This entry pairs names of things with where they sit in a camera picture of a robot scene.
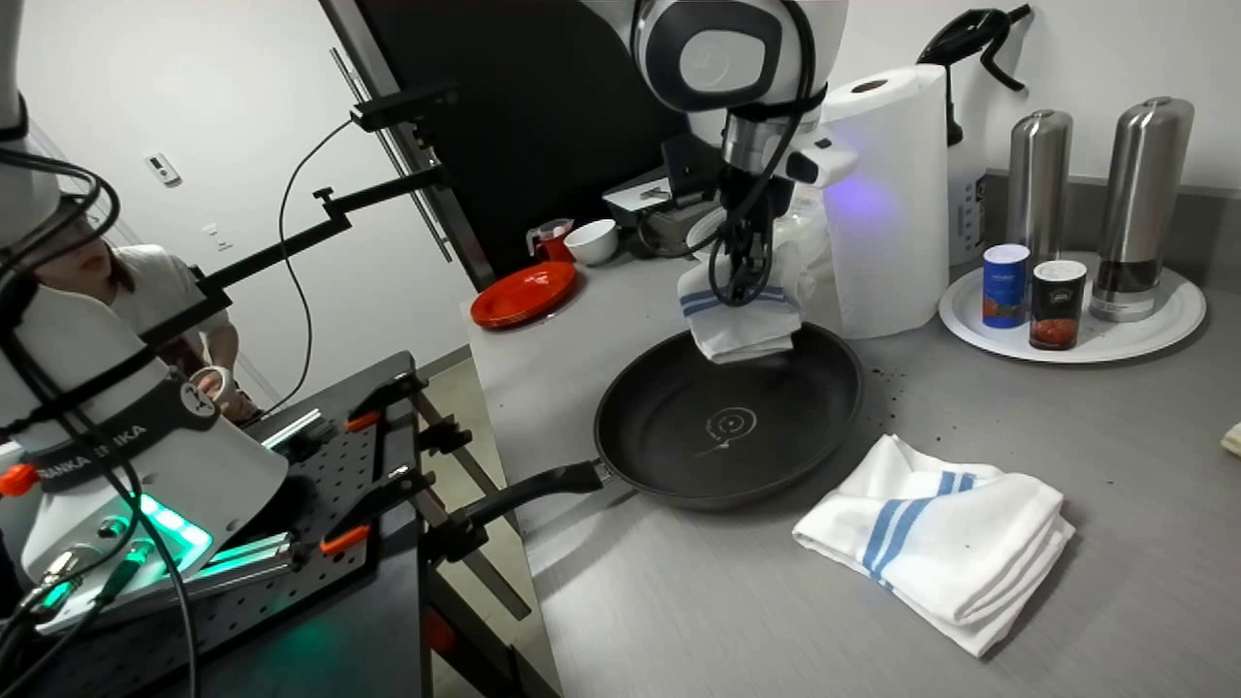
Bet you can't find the white towel with blue stripes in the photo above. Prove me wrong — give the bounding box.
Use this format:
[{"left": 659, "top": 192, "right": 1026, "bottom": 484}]
[
  {"left": 676, "top": 242, "right": 808, "bottom": 365},
  {"left": 792, "top": 433, "right": 1078, "bottom": 659}
]

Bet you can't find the paper towel roll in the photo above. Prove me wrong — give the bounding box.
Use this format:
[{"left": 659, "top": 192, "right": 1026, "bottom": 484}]
[{"left": 817, "top": 64, "right": 952, "bottom": 341}]

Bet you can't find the black frying pan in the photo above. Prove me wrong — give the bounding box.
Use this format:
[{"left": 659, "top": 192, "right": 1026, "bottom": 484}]
[{"left": 463, "top": 321, "right": 867, "bottom": 555}]

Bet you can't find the grey countertop appliance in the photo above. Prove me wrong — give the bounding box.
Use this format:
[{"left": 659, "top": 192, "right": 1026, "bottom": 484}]
[{"left": 602, "top": 173, "right": 726, "bottom": 260}]

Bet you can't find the white bowl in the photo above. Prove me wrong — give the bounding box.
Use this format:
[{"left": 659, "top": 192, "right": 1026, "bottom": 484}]
[{"left": 563, "top": 218, "right": 621, "bottom": 268}]

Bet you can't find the clear jug with red lid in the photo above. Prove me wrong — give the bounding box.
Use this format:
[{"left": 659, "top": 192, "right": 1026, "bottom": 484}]
[{"left": 525, "top": 217, "right": 576, "bottom": 266}]

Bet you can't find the red plate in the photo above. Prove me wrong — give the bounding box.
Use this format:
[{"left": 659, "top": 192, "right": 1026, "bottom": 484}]
[{"left": 469, "top": 260, "right": 581, "bottom": 332}]

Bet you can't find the spray bottle with black head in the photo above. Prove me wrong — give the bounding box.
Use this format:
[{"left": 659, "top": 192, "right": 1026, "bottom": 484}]
[{"left": 915, "top": 4, "right": 1034, "bottom": 269}]

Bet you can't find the blue spice can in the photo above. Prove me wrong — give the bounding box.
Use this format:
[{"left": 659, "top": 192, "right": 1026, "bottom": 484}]
[{"left": 981, "top": 242, "right": 1032, "bottom": 330}]

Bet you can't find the short steel grinder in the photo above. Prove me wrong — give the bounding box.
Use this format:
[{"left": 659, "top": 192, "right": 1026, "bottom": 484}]
[{"left": 1005, "top": 109, "right": 1075, "bottom": 270}]

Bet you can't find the black spice can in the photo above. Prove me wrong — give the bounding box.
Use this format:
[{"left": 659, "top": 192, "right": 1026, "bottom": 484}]
[{"left": 1028, "top": 259, "right": 1090, "bottom": 352}]

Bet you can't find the tall steel grinder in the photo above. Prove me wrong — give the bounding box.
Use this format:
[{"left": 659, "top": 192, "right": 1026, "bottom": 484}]
[{"left": 1088, "top": 95, "right": 1196, "bottom": 324}]

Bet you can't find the round white tray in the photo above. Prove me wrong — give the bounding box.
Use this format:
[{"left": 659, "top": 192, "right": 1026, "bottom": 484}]
[{"left": 938, "top": 260, "right": 1209, "bottom": 365}]

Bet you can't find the black clamp with orange trigger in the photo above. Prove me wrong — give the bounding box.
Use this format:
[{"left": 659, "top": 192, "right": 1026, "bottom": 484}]
[
  {"left": 343, "top": 371, "right": 430, "bottom": 434},
  {"left": 318, "top": 463, "right": 491, "bottom": 565}
]

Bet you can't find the hand controller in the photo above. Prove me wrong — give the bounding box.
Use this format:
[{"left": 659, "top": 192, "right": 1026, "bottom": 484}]
[{"left": 188, "top": 365, "right": 236, "bottom": 406}]

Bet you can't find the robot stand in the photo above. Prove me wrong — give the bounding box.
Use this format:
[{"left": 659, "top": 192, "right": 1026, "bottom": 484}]
[{"left": 0, "top": 350, "right": 544, "bottom": 698}]

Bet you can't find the person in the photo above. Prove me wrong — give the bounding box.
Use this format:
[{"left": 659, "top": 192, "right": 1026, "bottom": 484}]
[{"left": 32, "top": 215, "right": 265, "bottom": 428}]

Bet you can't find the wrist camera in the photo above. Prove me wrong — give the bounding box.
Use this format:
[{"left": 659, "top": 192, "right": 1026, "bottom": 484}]
[{"left": 663, "top": 135, "right": 725, "bottom": 205}]

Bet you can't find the camera on mount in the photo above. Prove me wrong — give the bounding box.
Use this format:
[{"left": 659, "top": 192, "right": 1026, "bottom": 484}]
[{"left": 139, "top": 84, "right": 461, "bottom": 345}]

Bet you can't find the black cable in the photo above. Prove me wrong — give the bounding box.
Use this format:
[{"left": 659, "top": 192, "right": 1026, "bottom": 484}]
[{"left": 254, "top": 117, "right": 358, "bottom": 420}]

